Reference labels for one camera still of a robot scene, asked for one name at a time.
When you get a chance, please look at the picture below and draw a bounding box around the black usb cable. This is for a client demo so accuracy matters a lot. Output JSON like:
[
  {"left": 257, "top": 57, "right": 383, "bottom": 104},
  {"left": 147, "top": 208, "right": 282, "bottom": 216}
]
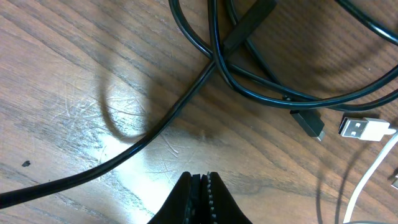
[{"left": 0, "top": 0, "right": 398, "bottom": 210}]

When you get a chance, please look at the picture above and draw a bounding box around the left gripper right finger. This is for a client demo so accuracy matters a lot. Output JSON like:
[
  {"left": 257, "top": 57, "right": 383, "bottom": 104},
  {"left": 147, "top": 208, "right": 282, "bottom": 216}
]
[{"left": 200, "top": 172, "right": 252, "bottom": 224}]

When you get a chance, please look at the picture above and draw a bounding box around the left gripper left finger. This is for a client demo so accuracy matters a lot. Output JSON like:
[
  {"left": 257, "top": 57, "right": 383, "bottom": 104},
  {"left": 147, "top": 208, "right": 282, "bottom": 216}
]
[{"left": 148, "top": 172, "right": 201, "bottom": 224}]

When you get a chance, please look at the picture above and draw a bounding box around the white usb cable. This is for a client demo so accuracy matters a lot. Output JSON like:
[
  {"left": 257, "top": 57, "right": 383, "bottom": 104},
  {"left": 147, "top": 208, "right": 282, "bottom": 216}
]
[{"left": 338, "top": 116, "right": 398, "bottom": 224}]

